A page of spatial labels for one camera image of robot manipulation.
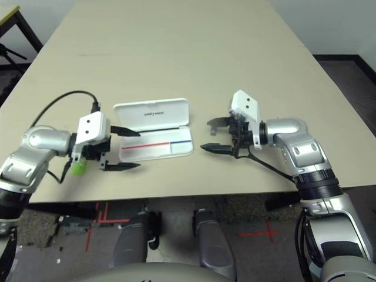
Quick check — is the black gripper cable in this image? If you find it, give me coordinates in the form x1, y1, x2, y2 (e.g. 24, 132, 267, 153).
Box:
234, 145, 299, 182
46, 157, 74, 184

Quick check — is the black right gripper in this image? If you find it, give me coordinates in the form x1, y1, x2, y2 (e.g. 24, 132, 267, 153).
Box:
200, 113, 254, 158

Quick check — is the grey robot torso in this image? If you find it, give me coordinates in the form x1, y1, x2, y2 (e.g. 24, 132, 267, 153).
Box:
70, 261, 236, 282

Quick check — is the black tripod stand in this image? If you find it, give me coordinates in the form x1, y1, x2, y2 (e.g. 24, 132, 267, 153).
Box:
0, 43, 27, 71

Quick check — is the green rectangular eraser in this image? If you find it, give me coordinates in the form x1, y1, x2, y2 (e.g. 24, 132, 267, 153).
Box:
70, 160, 88, 177

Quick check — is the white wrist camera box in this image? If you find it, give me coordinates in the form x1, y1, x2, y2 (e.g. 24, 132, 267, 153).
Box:
70, 112, 112, 161
229, 89, 264, 149

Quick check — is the side table with black frame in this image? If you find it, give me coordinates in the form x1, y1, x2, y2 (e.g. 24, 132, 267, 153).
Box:
0, 5, 43, 71

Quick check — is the white pencil case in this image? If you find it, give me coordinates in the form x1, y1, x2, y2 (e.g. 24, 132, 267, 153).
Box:
113, 98, 194, 162

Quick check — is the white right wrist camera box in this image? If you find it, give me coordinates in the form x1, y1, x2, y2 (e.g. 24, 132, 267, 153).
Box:
229, 89, 264, 149

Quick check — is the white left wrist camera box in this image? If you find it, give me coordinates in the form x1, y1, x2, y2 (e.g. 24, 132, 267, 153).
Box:
70, 112, 112, 161

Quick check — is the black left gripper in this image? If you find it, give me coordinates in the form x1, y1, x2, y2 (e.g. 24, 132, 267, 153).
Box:
82, 125, 142, 173

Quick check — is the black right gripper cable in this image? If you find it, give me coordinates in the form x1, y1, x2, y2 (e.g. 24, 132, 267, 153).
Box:
234, 145, 299, 182

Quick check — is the grey right robot leg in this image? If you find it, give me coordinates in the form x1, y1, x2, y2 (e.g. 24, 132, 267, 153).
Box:
192, 208, 237, 280

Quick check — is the grey robot leg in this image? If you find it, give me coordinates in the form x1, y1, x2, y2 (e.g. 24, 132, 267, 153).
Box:
113, 210, 162, 270
192, 208, 237, 280

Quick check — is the black left camera cable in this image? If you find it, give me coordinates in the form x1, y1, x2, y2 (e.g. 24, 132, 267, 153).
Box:
31, 90, 102, 127

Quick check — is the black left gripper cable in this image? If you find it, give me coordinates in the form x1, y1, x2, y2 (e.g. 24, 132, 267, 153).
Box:
46, 157, 74, 184

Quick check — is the grey left robot leg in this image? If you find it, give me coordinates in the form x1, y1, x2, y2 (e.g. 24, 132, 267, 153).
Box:
113, 210, 162, 270

